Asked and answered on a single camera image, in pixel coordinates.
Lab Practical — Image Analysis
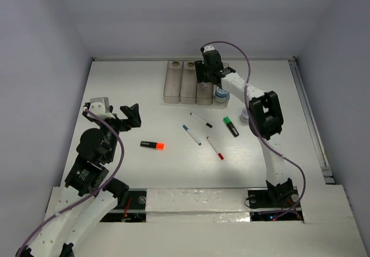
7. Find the red cap white marker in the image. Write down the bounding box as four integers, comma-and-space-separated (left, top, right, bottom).
206, 136, 224, 160

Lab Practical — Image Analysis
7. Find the blue cap white marker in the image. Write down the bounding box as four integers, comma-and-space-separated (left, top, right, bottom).
183, 125, 202, 146

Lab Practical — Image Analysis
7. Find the blue label putty jar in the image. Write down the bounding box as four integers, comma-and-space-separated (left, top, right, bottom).
214, 86, 230, 103

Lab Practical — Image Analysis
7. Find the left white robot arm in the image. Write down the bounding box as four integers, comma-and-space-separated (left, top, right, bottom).
16, 97, 141, 256

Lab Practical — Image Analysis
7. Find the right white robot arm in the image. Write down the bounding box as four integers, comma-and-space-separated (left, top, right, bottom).
195, 46, 294, 208

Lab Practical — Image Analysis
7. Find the green cap black highlighter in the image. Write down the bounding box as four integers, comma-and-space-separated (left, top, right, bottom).
223, 117, 239, 137

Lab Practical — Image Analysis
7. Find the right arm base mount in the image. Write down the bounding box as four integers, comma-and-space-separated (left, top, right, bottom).
245, 189, 299, 210

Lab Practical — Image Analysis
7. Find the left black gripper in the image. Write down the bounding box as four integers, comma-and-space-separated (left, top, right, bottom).
86, 102, 140, 161

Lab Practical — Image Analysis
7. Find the orange cap black highlighter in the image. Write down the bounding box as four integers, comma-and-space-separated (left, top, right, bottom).
140, 141, 165, 151

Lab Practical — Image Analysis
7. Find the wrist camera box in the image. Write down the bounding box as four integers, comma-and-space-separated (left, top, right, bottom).
83, 97, 114, 120
200, 44, 217, 55

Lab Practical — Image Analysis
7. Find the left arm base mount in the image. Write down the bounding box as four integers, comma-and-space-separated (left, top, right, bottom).
100, 189, 147, 223

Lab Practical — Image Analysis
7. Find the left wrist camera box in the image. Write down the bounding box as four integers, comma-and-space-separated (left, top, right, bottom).
83, 97, 114, 120

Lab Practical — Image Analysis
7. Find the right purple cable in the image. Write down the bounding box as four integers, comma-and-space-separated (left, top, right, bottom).
202, 40, 306, 220

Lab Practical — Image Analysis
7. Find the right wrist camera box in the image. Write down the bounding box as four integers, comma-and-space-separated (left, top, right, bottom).
200, 44, 217, 55

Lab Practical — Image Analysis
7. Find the black cap white marker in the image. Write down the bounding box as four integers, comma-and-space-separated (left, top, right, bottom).
190, 113, 213, 128

